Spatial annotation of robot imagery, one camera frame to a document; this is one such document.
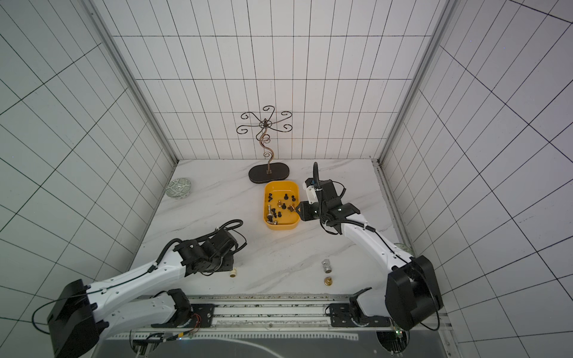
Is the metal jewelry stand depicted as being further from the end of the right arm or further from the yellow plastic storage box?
the end of the right arm

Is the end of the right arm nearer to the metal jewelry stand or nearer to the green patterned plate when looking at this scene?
the metal jewelry stand

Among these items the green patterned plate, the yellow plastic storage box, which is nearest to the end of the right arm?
the yellow plastic storage box

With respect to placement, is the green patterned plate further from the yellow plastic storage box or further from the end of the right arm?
the end of the right arm

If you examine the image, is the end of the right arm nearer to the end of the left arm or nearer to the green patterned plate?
the end of the left arm

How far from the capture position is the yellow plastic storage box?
37.3 inches

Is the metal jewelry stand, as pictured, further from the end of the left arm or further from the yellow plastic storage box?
the end of the left arm
